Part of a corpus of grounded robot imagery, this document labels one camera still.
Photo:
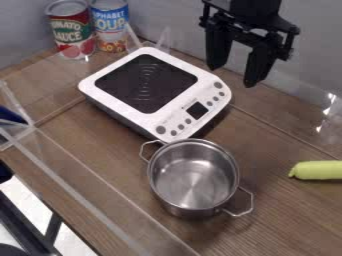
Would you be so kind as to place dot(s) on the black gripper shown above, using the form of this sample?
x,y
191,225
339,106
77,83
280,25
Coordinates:
x,y
249,22

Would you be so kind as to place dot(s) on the dark blue object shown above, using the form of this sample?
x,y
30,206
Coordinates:
x,y
10,116

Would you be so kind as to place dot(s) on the black metal table frame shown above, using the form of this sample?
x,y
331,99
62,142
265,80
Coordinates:
x,y
32,243

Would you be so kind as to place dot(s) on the tomato sauce can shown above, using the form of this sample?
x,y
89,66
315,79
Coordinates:
x,y
70,24

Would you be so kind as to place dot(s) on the clear acrylic barrier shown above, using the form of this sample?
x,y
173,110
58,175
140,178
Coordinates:
x,y
96,192

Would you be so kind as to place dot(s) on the white and black stove top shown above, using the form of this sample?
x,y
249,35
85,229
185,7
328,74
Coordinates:
x,y
157,94

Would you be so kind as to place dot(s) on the alphabet soup can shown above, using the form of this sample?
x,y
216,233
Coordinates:
x,y
110,16

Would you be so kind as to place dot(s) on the stainless steel pot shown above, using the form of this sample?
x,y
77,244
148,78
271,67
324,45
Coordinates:
x,y
193,177

